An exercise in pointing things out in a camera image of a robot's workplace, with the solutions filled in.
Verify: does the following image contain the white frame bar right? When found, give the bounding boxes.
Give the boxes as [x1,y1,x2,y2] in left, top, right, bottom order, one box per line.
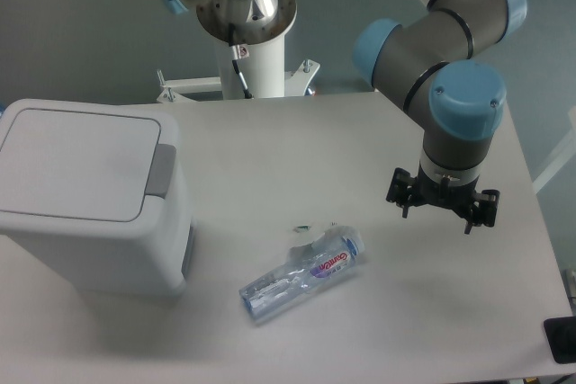
[533,106,575,194]

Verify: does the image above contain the grey trash can push button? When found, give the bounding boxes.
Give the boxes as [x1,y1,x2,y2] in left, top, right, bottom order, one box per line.
[145,144,176,199]

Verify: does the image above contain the clear plastic water bottle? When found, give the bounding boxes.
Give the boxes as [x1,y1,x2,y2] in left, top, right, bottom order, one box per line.
[238,225,365,321]

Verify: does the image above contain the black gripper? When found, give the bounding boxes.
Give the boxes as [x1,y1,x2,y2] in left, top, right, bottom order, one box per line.
[386,163,500,235]

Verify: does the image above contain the black cable on pedestal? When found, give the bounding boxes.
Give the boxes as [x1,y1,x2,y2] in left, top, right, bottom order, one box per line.
[227,23,256,100]

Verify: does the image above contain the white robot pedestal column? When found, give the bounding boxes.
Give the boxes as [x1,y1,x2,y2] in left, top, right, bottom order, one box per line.
[155,0,321,104]

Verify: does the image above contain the white plastic trash can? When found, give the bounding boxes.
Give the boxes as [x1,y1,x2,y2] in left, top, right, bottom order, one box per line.
[1,99,194,296]

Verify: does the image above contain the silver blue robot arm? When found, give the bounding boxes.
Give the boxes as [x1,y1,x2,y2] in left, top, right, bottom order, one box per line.
[162,0,527,228]

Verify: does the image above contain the black device at table edge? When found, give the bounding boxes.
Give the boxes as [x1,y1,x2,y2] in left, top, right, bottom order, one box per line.
[544,316,575,364]

